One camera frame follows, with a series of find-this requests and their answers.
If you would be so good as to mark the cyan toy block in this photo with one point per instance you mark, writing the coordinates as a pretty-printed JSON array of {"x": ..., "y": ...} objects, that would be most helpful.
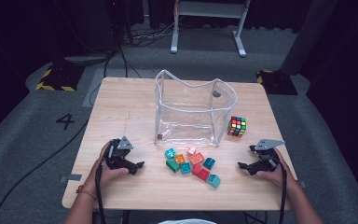
[{"x": 170, "y": 153}]

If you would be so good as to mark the pale pink toy block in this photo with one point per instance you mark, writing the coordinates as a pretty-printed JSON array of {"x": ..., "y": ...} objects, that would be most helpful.
[{"x": 191, "y": 151}]

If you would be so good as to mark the transparent bag with white trim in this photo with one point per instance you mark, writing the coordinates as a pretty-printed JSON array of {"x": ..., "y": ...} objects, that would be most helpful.
[{"x": 186, "y": 121}]

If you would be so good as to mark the teal toy block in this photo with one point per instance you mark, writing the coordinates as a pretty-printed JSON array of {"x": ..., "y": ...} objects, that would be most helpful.
[{"x": 185, "y": 168}]

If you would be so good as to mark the person's left hand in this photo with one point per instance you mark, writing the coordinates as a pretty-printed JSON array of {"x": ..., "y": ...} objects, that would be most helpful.
[{"x": 110, "y": 175}]

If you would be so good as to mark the orange toy block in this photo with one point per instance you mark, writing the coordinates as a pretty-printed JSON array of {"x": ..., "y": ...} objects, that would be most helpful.
[{"x": 179, "y": 159}]

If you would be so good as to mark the black yellow striped base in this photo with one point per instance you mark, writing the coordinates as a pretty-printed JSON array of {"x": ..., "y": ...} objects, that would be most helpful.
[
  {"x": 60, "y": 77},
  {"x": 276, "y": 83}
]

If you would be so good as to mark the green toy block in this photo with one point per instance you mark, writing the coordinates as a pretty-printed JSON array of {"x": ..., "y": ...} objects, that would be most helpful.
[{"x": 172, "y": 165}]

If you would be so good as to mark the grey flat stand base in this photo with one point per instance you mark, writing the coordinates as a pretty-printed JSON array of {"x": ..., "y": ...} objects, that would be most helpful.
[{"x": 85, "y": 59}]

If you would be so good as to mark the multicoloured puzzle cube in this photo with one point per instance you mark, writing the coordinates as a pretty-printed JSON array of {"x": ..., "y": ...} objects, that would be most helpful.
[{"x": 237, "y": 127}]

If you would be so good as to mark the blue toy block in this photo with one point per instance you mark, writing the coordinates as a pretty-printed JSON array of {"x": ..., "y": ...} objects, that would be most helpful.
[{"x": 209, "y": 163}]

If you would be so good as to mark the grey tape piece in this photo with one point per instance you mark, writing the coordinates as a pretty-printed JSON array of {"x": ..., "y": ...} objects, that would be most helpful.
[
  {"x": 303, "y": 184},
  {"x": 71, "y": 178}
]

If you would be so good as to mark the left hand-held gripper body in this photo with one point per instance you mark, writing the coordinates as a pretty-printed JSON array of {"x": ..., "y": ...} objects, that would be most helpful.
[{"x": 118, "y": 155}]

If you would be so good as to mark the person's right hand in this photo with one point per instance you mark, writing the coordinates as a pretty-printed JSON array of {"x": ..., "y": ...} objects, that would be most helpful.
[{"x": 275, "y": 175}]

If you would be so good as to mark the grey pillar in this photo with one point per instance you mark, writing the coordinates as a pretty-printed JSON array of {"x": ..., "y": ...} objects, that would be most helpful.
[{"x": 307, "y": 37}]

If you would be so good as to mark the grey round table grommet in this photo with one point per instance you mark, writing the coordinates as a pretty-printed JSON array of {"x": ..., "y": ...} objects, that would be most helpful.
[{"x": 216, "y": 93}]

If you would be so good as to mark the red toy block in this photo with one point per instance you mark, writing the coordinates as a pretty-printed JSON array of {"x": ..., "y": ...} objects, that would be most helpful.
[
  {"x": 196, "y": 170},
  {"x": 203, "y": 174}
]

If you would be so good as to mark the white metal stand frame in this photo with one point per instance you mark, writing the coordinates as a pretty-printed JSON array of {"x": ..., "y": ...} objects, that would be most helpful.
[{"x": 209, "y": 9}]

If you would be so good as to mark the light turquoise toy block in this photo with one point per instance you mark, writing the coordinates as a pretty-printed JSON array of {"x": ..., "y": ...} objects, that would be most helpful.
[{"x": 213, "y": 180}]

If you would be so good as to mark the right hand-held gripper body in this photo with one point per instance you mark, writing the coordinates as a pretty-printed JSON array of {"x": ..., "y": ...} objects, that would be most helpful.
[{"x": 268, "y": 160}]

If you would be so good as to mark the salmon toy block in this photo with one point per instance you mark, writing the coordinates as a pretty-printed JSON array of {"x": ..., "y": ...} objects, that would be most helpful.
[{"x": 196, "y": 158}]

